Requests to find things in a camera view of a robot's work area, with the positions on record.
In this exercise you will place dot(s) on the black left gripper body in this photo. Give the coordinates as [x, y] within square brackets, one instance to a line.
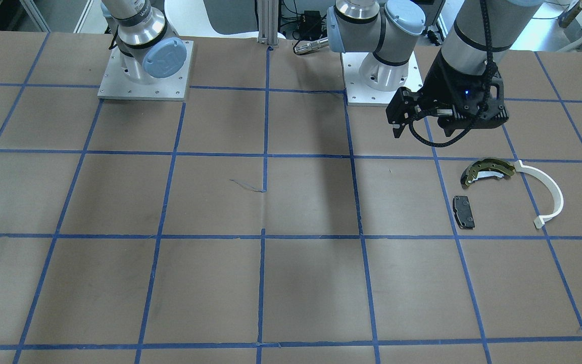
[439, 81]

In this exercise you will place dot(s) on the black brake pad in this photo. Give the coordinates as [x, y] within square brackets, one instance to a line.
[463, 212]

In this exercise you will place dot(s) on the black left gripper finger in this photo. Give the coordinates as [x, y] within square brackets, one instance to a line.
[403, 110]
[452, 124]

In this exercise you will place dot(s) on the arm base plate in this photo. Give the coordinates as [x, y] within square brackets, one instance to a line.
[125, 79]
[370, 83]

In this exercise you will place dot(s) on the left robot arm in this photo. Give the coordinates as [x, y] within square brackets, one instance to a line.
[482, 33]

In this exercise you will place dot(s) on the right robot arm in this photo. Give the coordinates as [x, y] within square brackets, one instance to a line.
[144, 34]

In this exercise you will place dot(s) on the olive brake shoe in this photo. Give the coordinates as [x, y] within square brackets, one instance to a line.
[484, 168]

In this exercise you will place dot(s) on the aluminium frame post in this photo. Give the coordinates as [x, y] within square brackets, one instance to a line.
[267, 22]

